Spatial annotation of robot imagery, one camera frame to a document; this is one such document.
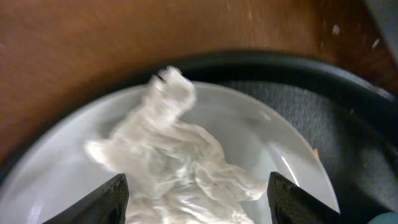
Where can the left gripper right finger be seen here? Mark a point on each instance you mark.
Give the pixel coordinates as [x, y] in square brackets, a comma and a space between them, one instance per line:
[289, 204]

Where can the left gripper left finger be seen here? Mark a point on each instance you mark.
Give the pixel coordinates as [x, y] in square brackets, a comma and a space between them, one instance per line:
[105, 205]

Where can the grey plate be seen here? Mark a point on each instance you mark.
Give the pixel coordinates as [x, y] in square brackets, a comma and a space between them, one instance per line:
[55, 173]

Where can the white tissue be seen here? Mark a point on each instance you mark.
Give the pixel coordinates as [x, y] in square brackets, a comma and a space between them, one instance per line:
[176, 172]

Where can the blue cup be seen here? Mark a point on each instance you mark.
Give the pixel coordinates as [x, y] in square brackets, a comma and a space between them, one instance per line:
[385, 218]

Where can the round black serving tray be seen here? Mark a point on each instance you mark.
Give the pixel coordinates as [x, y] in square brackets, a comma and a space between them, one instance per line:
[350, 124]

